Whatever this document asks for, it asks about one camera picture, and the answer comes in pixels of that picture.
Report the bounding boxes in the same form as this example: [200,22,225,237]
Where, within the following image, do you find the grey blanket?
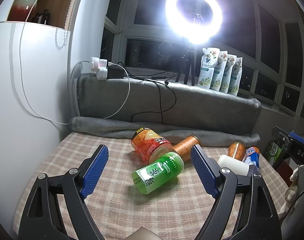
[71,74,261,146]

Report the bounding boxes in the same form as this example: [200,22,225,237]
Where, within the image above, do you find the white cable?
[18,0,131,126]

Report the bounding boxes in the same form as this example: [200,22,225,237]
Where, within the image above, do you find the white power strip plugs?
[90,57,108,80]

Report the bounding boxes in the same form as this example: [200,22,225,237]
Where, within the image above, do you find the green box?
[264,140,283,165]

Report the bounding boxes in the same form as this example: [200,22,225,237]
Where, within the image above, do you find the refill pouch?
[220,54,236,93]
[197,48,220,89]
[210,51,228,91]
[228,57,243,96]

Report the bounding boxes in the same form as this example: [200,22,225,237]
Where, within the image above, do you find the orange patterned paper cup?
[227,142,246,161]

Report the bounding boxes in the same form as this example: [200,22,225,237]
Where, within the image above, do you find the red orange noodle cup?
[131,127,172,164]

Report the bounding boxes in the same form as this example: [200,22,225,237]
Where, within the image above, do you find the green tea paper cup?
[131,152,184,194]

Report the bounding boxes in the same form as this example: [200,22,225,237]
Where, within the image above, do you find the dark bottle on shelf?
[32,9,51,25]

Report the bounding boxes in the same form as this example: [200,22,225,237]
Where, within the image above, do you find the orange patterned cup rear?
[172,135,200,161]

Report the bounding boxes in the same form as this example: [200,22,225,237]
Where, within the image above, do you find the bright ring light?
[165,0,223,45]

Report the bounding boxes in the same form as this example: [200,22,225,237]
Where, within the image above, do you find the black tripod stand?
[175,45,195,86]

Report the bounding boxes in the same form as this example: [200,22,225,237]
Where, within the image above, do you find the black cable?
[111,61,184,125]

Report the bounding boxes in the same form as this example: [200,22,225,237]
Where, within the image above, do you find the black power adapter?
[107,66,125,79]

